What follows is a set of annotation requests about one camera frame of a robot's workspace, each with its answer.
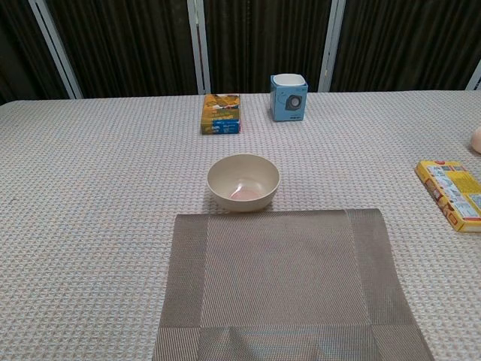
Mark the black curtain backdrop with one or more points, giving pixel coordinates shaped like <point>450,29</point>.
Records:
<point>131,45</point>

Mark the yellow printed box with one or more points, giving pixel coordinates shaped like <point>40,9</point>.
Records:
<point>452,192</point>

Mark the brown woven placemat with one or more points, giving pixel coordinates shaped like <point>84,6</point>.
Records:
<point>282,270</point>

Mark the light brown bowl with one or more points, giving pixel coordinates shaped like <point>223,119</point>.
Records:
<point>240,176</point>

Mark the peach-coloured ball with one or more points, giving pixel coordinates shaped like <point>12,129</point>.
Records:
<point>477,141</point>

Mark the light blue speaker box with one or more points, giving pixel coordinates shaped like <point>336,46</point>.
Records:
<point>287,105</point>

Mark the grey metal partition post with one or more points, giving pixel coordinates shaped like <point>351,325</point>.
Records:
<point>331,49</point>
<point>474,77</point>
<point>56,49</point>
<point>199,49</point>

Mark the orange and blue carton box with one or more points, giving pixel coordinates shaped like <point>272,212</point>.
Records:
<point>221,113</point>

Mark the beige woven tablecloth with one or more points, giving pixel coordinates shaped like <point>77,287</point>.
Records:
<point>94,188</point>

